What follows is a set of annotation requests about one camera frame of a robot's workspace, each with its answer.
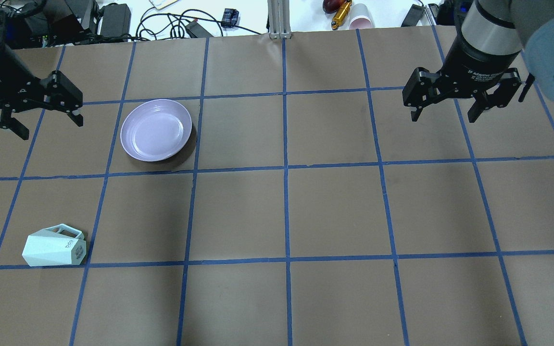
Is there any pink paper cup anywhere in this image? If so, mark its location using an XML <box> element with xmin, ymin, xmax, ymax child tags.
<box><xmin>348</xmin><ymin>3</ymin><xmax>375</xmax><ymax>29</ymax></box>

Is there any black power adapter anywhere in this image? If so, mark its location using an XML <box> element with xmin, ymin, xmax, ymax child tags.
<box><xmin>99</xmin><ymin>3</ymin><xmax>131</xmax><ymax>42</ymax></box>

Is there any black cable bundle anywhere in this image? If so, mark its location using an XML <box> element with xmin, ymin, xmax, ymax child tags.
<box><xmin>135</xmin><ymin>9</ymin><xmax>225</xmax><ymax>41</ymax></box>

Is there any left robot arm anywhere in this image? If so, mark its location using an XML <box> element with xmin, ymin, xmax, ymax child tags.
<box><xmin>0</xmin><ymin>14</ymin><xmax>84</xmax><ymax>140</ymax></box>

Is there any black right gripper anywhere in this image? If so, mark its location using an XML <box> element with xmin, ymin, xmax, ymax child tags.
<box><xmin>402</xmin><ymin>37</ymin><xmax>522</xmax><ymax>123</ymax></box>

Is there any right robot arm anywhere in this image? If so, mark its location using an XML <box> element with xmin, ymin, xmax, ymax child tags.
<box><xmin>402</xmin><ymin>0</ymin><xmax>554</xmax><ymax>123</ymax></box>

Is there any mint green faceted cup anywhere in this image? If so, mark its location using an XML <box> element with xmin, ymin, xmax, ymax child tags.
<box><xmin>22</xmin><ymin>223</ymin><xmax>87</xmax><ymax>267</ymax></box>

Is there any gold metal cylinder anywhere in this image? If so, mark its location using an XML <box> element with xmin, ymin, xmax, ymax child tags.
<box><xmin>325</xmin><ymin>0</ymin><xmax>352</xmax><ymax>30</ymax></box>

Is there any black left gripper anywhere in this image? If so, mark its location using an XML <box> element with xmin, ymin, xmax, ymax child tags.
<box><xmin>0</xmin><ymin>46</ymin><xmax>84</xmax><ymax>140</ymax></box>

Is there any small blue black box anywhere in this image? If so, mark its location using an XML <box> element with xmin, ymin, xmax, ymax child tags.
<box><xmin>220</xmin><ymin>8</ymin><xmax>239</xmax><ymax>28</ymax></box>

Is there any lilac plate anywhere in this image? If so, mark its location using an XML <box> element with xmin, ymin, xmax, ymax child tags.
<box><xmin>119</xmin><ymin>99</ymin><xmax>193</xmax><ymax>162</ymax></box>

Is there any aluminium frame post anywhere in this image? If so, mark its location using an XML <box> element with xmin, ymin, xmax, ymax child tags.
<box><xmin>267</xmin><ymin>0</ymin><xmax>292</xmax><ymax>40</ymax></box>

